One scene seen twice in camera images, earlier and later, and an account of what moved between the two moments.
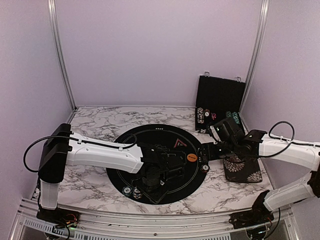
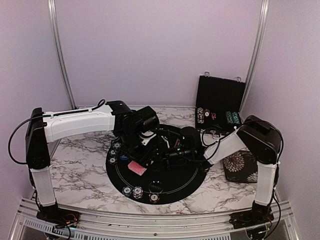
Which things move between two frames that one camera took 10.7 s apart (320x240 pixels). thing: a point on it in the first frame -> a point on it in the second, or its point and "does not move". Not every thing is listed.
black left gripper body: x=151 y=189 -> x=134 y=150
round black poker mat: x=172 y=167 does not move
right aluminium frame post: x=257 y=56 does not move
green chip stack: x=127 y=191 does not move
